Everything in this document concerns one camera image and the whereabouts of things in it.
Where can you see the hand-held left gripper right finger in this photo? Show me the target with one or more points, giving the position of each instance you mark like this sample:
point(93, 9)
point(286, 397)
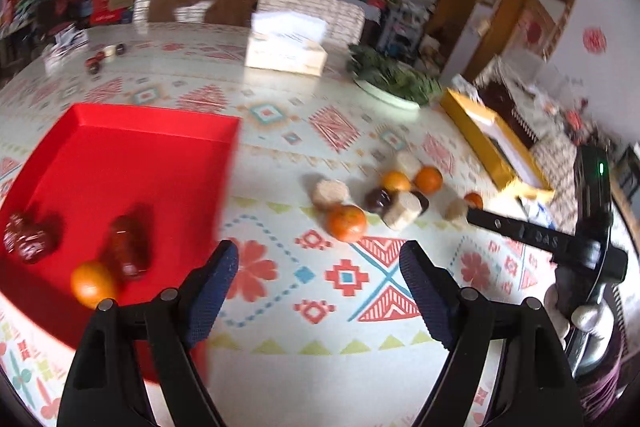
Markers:
point(425, 292)

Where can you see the brown chair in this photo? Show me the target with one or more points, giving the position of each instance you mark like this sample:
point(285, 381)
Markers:
point(200, 2)

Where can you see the white plastic bag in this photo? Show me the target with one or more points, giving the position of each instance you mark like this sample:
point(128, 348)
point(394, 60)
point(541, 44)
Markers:
point(465, 84)

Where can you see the leafy green vegetables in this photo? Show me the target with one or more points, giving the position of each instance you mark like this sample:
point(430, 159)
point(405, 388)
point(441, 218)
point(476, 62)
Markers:
point(395, 74)

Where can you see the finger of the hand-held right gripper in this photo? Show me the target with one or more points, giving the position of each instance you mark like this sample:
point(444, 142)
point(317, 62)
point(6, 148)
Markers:
point(520, 232)

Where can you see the dark red snack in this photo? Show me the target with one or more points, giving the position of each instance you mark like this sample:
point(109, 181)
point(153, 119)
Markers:
point(27, 237)
point(127, 247)

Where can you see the white plate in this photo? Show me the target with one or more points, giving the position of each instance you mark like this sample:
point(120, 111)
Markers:
point(395, 101)

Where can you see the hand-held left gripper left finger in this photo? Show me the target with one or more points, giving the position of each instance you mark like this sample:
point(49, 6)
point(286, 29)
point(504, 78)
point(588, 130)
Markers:
point(212, 292)

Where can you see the person's right hand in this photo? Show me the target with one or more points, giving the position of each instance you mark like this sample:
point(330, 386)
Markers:
point(592, 318)

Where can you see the red round wall ornament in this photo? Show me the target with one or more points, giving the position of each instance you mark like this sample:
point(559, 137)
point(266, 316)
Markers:
point(594, 41)

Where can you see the small red round item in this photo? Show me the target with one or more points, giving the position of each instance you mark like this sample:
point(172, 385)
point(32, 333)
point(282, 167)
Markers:
point(98, 56)

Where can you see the lace cloth covered cabinet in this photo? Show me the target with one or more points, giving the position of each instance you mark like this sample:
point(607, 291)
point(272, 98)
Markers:
point(540, 117)

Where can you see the person's right forearm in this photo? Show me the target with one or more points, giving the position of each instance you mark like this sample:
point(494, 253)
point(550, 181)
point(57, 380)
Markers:
point(602, 392)

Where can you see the beige round rice cake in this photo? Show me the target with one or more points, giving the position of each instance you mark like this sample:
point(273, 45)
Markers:
point(407, 163)
point(402, 209)
point(330, 193)
point(456, 208)

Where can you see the yellow cardboard box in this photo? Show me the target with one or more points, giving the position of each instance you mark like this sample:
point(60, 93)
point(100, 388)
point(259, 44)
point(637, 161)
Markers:
point(480, 132)

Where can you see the dark purple round fruit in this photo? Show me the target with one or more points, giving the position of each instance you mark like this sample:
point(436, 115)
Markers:
point(378, 199)
point(423, 202)

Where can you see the metal shelf rack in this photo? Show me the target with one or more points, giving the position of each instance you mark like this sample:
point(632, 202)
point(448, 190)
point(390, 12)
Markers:
point(402, 29)

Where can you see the small white round item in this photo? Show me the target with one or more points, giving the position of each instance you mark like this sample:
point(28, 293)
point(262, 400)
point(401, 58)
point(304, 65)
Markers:
point(109, 52)

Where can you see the white blue paper packet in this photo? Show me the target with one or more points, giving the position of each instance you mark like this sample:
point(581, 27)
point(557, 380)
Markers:
point(537, 209)

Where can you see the white tissue box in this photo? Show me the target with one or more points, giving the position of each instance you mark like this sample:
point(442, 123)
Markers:
point(285, 54)

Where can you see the small dark round item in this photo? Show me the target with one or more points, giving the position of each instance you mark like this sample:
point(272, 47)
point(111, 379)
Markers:
point(120, 49)
point(92, 67)

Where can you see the red tray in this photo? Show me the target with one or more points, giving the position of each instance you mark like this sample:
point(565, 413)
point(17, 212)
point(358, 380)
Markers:
point(125, 167)

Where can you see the orange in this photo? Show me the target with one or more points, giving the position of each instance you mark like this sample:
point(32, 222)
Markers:
point(428, 179)
point(92, 284)
point(473, 199)
point(396, 181)
point(346, 222)

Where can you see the red door ornament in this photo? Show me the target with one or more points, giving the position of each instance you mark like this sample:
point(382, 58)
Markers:
point(535, 32)

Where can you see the white folded paper item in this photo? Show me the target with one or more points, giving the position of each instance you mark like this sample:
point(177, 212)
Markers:
point(65, 41)

